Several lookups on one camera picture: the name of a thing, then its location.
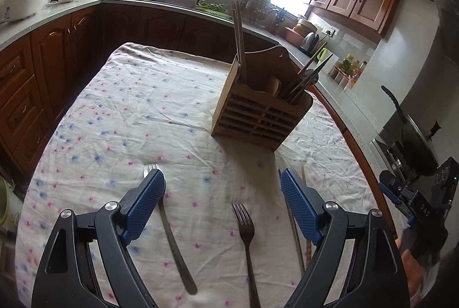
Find right hand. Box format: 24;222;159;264
401;250;439;307

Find black wok with lid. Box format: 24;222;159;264
372;85;441;183

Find brown patterned chopstick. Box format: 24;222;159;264
301;167;312;266

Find metal chopstick middle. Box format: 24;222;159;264
278;169;306;275

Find spice jar rack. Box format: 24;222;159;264
328;55;367;90

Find metal ladle in holder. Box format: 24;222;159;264
286;54;333;104

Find steel fork left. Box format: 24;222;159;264
143;162;199;296

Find wooden utensil holder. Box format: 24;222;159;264
211;45;313;151

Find floral white tablecloth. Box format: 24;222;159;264
15;44;377;307

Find steel electric kettle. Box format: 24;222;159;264
299;32;319;57

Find pink basin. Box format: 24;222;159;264
285;27;308;47

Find lower wooden cabinets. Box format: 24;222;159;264
0;2;281;180

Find dish drying rack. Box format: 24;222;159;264
241;0;287;34

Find wooden chopsticks in holder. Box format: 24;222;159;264
232;1;247;84

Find green vegetables basket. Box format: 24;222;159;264
195;1;233;20

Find white rice cooker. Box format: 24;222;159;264
3;0;47;22

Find steel fork wooden handle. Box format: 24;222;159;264
232;204;260;308

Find green handled white jug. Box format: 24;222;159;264
318;48;334;71

